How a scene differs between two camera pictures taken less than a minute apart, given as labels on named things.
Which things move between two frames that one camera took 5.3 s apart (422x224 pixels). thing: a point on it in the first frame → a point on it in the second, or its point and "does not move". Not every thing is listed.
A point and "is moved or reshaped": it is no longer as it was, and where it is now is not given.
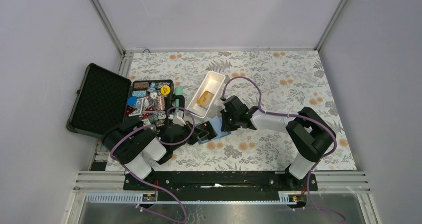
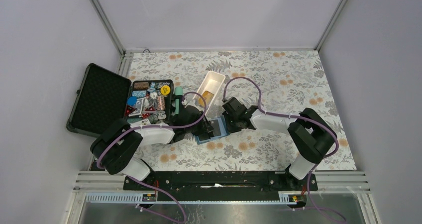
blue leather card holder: (216, 123) does not move
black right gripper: (225, 127) does not move
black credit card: (207, 126) is moved or reshaped
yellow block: (205, 99) does not move
